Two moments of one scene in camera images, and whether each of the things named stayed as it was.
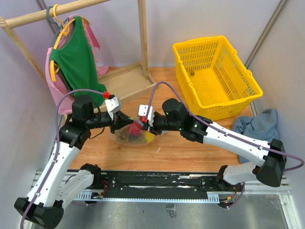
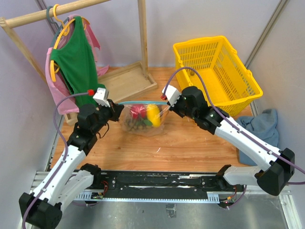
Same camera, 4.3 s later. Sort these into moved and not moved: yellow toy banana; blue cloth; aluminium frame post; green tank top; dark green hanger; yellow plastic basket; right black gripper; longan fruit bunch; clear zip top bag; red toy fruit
Moved: clear zip top bag; yellow toy banana; longan fruit bunch; red toy fruit; right black gripper
Not moved: blue cloth; green tank top; aluminium frame post; dark green hanger; yellow plastic basket
